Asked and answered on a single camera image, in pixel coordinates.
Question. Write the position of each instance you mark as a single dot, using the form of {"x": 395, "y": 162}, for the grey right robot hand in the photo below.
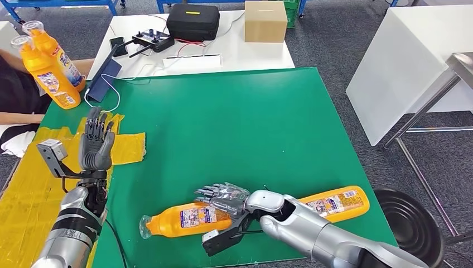
{"x": 231, "y": 199}

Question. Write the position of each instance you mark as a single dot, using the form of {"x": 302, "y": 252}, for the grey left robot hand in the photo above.
{"x": 94, "y": 155}

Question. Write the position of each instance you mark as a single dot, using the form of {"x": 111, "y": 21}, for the orange detergent bottle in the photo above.
{"x": 360, "y": 207}
{"x": 40, "y": 70}
{"x": 166, "y": 223}
{"x": 72, "y": 70}

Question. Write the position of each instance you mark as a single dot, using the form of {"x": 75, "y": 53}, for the tablet in blue cover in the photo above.
{"x": 101, "y": 83}

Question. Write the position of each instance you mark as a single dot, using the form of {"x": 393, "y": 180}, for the green table mat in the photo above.
{"x": 240, "y": 122}

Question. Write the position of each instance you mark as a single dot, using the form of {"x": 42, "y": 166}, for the yellow taped sheet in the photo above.
{"x": 33, "y": 207}

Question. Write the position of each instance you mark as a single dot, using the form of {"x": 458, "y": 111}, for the person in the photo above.
{"x": 14, "y": 96}

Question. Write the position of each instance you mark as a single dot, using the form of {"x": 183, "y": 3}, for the black smartphone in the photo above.
{"x": 118, "y": 46}

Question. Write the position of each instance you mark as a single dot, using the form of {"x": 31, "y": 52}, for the black remote controller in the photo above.
{"x": 159, "y": 42}

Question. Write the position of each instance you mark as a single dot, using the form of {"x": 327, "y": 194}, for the white power strip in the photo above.
{"x": 192, "y": 62}

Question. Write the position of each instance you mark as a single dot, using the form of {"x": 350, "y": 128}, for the white table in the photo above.
{"x": 399, "y": 66}
{"x": 251, "y": 55}
{"x": 5, "y": 33}

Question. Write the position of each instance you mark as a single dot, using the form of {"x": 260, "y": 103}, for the blue metal rack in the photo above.
{"x": 112, "y": 6}

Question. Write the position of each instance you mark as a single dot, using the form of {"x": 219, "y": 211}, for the black carrying case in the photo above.
{"x": 193, "y": 25}

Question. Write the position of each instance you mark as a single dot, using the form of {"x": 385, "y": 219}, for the brown cardboard box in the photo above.
{"x": 265, "y": 25}

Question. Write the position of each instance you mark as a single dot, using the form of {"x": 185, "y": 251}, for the black round stool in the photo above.
{"x": 410, "y": 229}

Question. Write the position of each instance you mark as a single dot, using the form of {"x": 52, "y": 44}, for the green plastic crate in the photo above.
{"x": 292, "y": 14}

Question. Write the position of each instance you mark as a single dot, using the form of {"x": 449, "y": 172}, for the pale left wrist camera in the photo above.
{"x": 53, "y": 148}

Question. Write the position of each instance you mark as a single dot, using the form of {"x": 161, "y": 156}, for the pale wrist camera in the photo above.
{"x": 53, "y": 148}
{"x": 210, "y": 236}

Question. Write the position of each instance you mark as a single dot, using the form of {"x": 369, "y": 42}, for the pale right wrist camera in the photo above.
{"x": 210, "y": 236}

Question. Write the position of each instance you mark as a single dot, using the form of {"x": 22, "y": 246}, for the steel frame table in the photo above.
{"x": 462, "y": 66}

